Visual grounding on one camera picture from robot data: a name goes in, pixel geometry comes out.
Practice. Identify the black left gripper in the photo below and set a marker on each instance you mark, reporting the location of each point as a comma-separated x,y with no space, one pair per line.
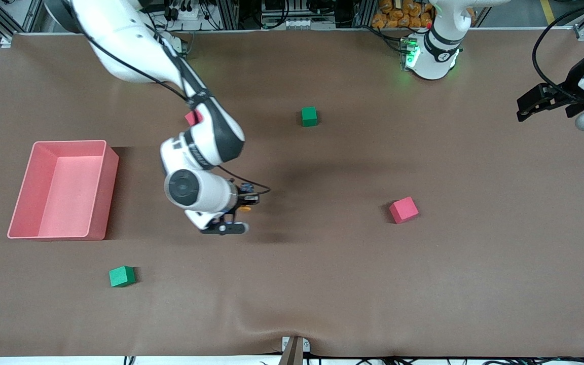
570,85

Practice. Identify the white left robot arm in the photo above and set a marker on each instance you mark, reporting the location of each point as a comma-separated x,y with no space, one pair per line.
436,56

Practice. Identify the grey metal bracket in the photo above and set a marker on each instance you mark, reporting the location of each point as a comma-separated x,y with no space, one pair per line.
306,344

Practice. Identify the pile of orange objects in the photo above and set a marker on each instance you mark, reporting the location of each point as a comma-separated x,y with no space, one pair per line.
403,15

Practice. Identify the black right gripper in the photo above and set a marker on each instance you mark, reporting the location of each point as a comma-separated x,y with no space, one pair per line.
242,199

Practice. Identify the green foam cube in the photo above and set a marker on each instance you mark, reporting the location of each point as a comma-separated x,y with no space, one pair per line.
121,277
309,116

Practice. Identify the white connector strip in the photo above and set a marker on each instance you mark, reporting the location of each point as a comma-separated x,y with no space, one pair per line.
297,23

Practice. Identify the brown table mat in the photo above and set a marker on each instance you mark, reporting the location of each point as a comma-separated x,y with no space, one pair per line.
292,279

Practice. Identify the white power strip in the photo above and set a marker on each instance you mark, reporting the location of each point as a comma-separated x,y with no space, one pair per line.
188,13

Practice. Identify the pink foam cube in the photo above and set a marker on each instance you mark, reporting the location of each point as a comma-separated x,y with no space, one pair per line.
190,118
403,210

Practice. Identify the pink plastic bin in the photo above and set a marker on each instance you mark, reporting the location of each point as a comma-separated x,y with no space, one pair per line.
64,203

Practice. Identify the brown camera pole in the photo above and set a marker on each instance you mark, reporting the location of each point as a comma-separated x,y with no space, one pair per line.
292,355

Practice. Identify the orange and black push button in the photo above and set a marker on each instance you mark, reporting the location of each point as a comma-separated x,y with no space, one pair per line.
245,207

